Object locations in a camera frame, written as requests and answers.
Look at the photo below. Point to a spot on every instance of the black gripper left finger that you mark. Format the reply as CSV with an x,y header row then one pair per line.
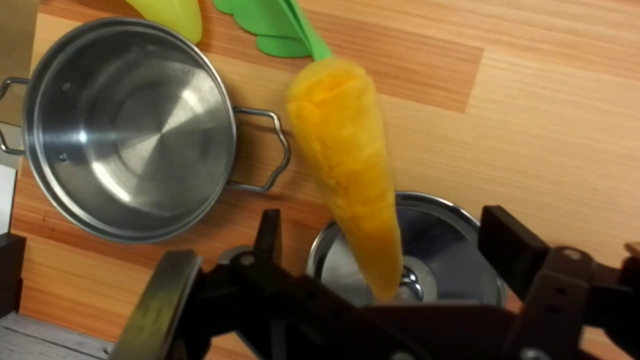
x,y
151,328

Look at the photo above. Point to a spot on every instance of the steel pot lid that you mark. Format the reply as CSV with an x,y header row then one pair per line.
x,y
443,263

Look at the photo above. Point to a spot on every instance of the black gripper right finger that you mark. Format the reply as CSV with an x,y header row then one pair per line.
x,y
510,249

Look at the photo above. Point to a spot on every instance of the yellow plush carrot toy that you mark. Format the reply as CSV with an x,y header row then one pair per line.
x,y
338,128

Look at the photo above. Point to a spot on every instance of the yellow plush banana toy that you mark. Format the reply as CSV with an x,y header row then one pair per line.
x,y
181,17

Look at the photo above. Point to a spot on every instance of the steel pot with handles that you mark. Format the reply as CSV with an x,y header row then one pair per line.
x,y
129,131

